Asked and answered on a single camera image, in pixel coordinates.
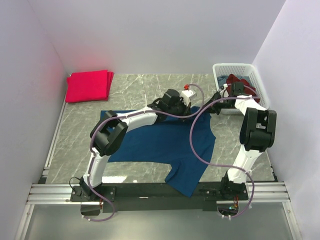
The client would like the grey blue t shirt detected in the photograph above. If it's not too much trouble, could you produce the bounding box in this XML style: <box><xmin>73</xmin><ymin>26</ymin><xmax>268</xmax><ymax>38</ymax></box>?
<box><xmin>217</xmin><ymin>75</ymin><xmax>252</xmax><ymax>88</ymax></box>

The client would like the white plastic laundry basket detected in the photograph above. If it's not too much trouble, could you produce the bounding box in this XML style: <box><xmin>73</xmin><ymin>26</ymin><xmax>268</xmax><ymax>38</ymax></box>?
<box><xmin>212</xmin><ymin>63</ymin><xmax>270</xmax><ymax>115</ymax></box>

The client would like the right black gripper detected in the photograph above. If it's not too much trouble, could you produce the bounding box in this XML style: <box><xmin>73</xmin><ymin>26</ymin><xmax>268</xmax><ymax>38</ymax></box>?
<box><xmin>198</xmin><ymin>91</ymin><xmax>233</xmax><ymax>116</ymax></box>

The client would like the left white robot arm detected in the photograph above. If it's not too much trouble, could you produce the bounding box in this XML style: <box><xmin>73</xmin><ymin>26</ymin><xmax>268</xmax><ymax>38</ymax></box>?
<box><xmin>79</xmin><ymin>88</ymin><xmax>197</xmax><ymax>202</ymax></box>

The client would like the blue polo t shirt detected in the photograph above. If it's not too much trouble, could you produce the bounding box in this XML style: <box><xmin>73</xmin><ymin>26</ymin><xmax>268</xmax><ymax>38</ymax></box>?
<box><xmin>103</xmin><ymin>113</ymin><xmax>216</xmax><ymax>197</ymax></box>

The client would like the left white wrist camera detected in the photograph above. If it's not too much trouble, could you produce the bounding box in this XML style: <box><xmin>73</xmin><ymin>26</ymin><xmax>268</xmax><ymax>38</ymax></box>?
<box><xmin>181</xmin><ymin>89</ymin><xmax>197</xmax><ymax>106</ymax></box>

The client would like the folded red t shirt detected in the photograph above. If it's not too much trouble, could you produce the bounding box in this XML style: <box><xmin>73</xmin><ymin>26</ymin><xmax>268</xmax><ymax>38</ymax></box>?
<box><xmin>65</xmin><ymin>70</ymin><xmax>114</xmax><ymax>103</ymax></box>

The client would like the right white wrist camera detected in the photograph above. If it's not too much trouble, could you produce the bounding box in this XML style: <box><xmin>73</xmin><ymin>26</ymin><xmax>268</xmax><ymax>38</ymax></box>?
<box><xmin>219</xmin><ymin>83</ymin><xmax>230</xmax><ymax>98</ymax></box>

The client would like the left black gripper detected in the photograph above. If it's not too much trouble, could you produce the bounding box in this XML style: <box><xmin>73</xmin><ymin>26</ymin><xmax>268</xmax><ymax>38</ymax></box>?
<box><xmin>167</xmin><ymin>97</ymin><xmax>193</xmax><ymax>122</ymax></box>

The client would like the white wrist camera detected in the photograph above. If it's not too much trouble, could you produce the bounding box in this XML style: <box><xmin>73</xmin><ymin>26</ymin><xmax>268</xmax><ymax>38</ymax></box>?
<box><xmin>181</xmin><ymin>89</ymin><xmax>197</xmax><ymax>106</ymax></box>
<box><xmin>219</xmin><ymin>83</ymin><xmax>230</xmax><ymax>98</ymax></box>

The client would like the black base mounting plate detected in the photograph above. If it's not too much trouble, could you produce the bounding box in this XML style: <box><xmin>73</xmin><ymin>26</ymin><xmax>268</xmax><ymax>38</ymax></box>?
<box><xmin>69</xmin><ymin>182</ymin><xmax>251</xmax><ymax>214</ymax></box>

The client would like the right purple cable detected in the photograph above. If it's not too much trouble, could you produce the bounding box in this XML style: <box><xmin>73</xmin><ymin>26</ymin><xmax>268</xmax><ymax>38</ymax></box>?
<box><xmin>189</xmin><ymin>83</ymin><xmax>261</xmax><ymax>221</ymax></box>

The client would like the dark red t shirt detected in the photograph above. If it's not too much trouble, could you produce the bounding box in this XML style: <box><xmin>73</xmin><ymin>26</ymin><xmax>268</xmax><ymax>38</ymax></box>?
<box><xmin>226</xmin><ymin>74</ymin><xmax>260</xmax><ymax>103</ymax></box>

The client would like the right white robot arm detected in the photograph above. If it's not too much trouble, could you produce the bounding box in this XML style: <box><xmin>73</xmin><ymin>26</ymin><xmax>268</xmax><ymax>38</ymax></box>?
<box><xmin>208</xmin><ymin>81</ymin><xmax>277</xmax><ymax>200</ymax></box>

